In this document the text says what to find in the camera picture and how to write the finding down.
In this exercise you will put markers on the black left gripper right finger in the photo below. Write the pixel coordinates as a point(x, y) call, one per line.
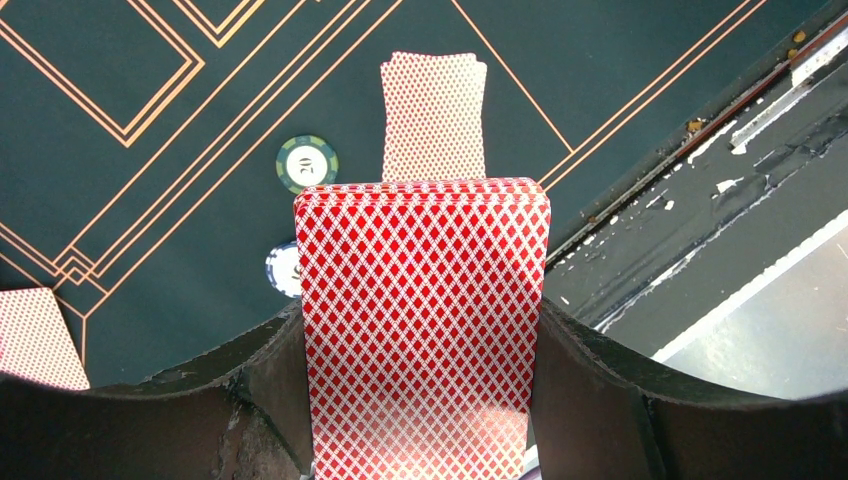
point(603, 411)

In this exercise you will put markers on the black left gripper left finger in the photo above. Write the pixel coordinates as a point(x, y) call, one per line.
point(239, 411)

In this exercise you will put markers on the white-blue poker chip stack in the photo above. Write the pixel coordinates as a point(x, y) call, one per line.
point(282, 268)

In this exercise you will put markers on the red-backed cards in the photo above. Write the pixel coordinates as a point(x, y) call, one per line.
point(36, 344)

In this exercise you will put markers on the red-backed card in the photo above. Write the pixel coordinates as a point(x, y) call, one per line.
point(433, 108)

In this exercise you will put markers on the green poker table mat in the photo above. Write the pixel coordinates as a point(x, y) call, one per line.
point(139, 138)

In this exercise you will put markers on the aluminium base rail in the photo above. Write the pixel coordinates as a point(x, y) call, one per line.
point(730, 265)

